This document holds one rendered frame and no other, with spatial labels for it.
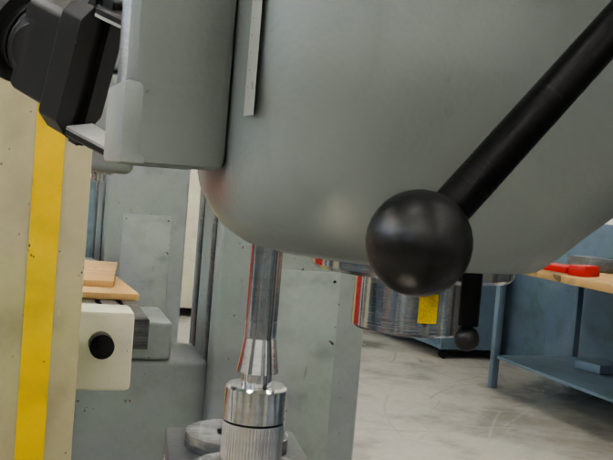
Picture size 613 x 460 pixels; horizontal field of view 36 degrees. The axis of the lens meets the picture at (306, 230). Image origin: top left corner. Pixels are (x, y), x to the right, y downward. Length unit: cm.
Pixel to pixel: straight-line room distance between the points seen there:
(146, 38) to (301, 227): 9
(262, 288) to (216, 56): 38
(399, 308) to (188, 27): 14
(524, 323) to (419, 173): 761
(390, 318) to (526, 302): 751
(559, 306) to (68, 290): 577
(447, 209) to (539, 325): 748
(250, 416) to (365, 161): 43
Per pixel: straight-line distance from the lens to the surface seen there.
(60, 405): 216
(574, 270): 618
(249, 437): 72
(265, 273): 71
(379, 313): 39
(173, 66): 35
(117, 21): 80
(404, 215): 25
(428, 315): 39
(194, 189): 873
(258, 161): 33
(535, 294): 780
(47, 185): 209
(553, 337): 759
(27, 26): 85
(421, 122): 31
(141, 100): 35
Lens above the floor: 134
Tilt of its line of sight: 3 degrees down
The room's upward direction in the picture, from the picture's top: 5 degrees clockwise
